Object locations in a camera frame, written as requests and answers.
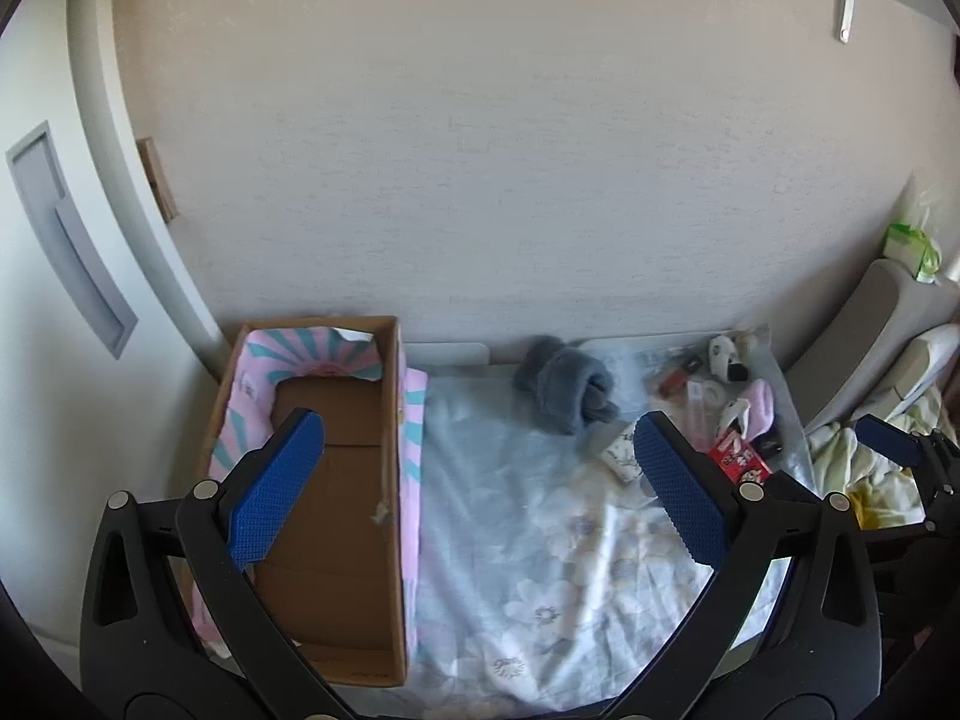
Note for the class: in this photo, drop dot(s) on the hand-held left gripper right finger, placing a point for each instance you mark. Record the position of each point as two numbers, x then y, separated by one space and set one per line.
679 487

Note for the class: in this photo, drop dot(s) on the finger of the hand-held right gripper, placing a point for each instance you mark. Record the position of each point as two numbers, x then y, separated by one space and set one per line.
889 440

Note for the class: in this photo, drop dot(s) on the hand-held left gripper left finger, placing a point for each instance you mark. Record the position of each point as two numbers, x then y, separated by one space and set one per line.
274 487

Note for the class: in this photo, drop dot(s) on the red snack box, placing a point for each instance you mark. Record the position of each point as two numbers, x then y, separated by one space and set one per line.
739 461

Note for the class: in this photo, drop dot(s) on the white printed tissue pack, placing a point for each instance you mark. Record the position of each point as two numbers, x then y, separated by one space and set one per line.
621 454

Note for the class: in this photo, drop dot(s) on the cardboard box pink liner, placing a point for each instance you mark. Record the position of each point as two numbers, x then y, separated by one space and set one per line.
337 540

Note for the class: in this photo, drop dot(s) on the grey socks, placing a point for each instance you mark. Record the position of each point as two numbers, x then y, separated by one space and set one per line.
562 390

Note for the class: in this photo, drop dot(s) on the yellow green blanket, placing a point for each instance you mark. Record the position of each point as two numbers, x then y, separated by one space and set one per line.
840 450

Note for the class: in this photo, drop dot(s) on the long pink box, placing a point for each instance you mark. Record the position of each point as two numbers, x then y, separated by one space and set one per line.
705 424

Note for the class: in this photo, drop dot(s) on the white black fluffy sock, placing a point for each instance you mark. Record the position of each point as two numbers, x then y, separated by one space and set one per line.
731 416

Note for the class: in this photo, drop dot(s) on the white padded cushion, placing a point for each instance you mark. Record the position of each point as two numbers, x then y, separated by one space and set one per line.
926 360

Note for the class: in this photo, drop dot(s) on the white tape roll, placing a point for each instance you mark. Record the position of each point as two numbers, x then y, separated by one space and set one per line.
709 390

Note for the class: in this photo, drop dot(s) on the black sock bundle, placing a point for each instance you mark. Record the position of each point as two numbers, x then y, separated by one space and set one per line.
772 444

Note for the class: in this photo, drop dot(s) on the red lip gloss tube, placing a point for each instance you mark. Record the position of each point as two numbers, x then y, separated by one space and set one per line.
675 382

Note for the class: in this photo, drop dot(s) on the grey padded cushion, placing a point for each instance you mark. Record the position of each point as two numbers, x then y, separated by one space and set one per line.
862 337

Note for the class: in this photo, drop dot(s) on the pink fluffy sock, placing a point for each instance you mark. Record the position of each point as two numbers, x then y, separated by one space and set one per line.
759 401

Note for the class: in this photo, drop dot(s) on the black white plush toy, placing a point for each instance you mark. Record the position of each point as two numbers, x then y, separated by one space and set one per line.
724 356

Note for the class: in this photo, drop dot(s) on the floral light blue sheet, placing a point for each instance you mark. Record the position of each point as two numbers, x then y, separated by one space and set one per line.
525 540

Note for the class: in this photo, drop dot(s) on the green wet wipes pack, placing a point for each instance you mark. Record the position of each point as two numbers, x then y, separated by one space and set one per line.
904 244

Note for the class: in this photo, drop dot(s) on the small wooden wall block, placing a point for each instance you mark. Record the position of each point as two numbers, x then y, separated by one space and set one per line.
159 180

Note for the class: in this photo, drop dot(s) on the grey wall panel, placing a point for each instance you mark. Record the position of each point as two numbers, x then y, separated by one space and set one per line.
45 187

